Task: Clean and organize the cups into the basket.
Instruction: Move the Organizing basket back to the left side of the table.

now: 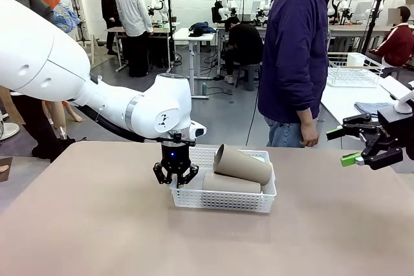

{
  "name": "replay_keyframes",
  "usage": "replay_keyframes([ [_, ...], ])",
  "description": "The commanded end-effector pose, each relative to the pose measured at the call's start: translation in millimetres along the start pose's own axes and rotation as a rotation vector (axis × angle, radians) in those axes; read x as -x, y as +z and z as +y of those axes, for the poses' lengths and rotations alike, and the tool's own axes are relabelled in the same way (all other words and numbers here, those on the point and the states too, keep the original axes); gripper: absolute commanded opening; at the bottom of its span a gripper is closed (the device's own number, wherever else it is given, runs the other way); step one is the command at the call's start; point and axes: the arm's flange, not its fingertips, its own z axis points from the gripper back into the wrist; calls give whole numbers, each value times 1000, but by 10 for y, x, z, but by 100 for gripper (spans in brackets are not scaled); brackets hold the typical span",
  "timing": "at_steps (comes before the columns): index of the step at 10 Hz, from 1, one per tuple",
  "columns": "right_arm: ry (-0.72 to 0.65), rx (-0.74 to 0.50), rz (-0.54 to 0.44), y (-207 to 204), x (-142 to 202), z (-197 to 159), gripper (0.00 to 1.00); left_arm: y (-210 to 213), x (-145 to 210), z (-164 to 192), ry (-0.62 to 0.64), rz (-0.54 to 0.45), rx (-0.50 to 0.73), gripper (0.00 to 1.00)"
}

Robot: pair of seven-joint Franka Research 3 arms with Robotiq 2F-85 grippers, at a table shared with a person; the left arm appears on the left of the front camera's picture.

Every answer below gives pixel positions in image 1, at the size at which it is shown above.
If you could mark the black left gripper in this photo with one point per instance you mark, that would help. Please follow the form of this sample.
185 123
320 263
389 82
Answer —
176 156

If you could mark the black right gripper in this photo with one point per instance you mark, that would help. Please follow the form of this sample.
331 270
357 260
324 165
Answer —
398 133

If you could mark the light blue cloth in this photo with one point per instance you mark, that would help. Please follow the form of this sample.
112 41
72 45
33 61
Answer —
372 107

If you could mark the white perforated plastic basket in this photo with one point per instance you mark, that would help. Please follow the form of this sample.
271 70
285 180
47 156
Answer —
226 201

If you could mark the brown paper cup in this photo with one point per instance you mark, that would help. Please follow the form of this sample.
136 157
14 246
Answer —
242 164
233 187

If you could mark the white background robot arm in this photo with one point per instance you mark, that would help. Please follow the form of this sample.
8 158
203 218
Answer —
226 1
160 1
338 1

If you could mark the person's right forearm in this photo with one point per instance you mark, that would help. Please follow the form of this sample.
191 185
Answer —
312 95

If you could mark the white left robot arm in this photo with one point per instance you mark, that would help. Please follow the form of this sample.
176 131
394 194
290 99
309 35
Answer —
64 72

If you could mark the person's right hand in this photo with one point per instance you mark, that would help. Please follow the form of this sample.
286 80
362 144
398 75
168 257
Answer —
310 133

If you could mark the white side table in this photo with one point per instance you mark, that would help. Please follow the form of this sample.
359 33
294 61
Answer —
336 101

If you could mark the white cup in rack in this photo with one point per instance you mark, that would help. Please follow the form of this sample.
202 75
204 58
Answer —
355 59

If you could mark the green bottle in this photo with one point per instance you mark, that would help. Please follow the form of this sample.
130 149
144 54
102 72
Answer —
204 88

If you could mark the person in red jacket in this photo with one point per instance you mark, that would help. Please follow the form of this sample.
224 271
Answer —
398 43

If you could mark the grey stool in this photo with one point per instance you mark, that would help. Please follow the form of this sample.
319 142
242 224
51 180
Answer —
248 77

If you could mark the person in purple hoodie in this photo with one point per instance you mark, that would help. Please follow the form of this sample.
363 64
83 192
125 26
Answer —
291 46

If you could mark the black tripod stand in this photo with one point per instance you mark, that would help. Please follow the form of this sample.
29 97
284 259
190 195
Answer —
375 17

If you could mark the white height-adjustable desk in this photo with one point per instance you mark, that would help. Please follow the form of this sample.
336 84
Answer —
192 40

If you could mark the wood-top desk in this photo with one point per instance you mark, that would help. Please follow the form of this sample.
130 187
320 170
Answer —
161 30

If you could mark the seated person in black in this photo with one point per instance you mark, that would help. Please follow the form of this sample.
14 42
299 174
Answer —
242 43

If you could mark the dark clothes pile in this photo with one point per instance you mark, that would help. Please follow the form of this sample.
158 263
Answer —
201 28

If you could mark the small wooden step stool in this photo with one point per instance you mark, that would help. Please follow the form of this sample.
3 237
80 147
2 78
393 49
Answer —
91 49

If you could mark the man in white shirt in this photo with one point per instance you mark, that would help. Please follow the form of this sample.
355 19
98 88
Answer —
132 17

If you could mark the brown board with foot picture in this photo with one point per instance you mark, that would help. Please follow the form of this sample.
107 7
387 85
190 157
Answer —
4 169

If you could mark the man in black clothes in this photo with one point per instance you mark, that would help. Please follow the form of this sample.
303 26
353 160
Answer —
108 7

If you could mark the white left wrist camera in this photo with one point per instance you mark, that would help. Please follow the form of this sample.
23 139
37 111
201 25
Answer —
198 130

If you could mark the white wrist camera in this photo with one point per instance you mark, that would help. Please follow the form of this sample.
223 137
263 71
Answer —
198 130
399 95

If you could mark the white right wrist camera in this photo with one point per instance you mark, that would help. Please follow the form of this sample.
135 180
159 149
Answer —
399 95

